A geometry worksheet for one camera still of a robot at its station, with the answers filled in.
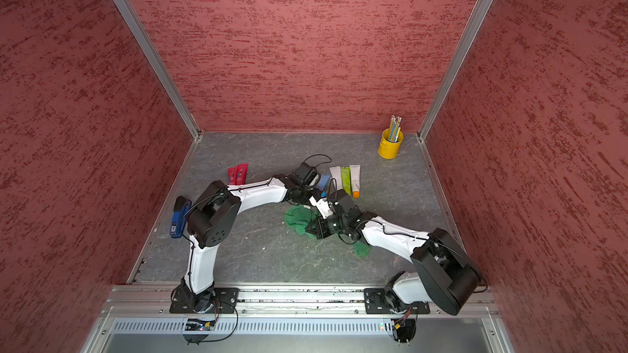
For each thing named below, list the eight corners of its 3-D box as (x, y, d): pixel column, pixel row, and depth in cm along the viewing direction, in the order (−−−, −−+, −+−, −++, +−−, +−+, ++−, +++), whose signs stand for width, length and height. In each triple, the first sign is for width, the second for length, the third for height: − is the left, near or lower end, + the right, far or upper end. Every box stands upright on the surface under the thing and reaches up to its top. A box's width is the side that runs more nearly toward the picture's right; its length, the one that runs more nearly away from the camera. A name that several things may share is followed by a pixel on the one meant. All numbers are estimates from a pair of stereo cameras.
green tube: (342, 194, 101) (343, 192, 100) (341, 170, 110) (341, 167, 108) (351, 194, 101) (352, 192, 100) (349, 170, 110) (350, 167, 108)
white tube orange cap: (352, 198, 100) (353, 195, 99) (349, 167, 111) (350, 164, 109) (363, 198, 100) (364, 195, 99) (359, 167, 111) (360, 164, 109)
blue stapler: (170, 238, 89) (164, 233, 85) (181, 202, 98) (176, 196, 95) (182, 237, 89) (176, 232, 85) (192, 201, 99) (187, 195, 95)
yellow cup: (379, 159, 114) (384, 143, 105) (376, 144, 120) (380, 127, 112) (399, 159, 114) (406, 143, 105) (395, 144, 120) (401, 127, 112)
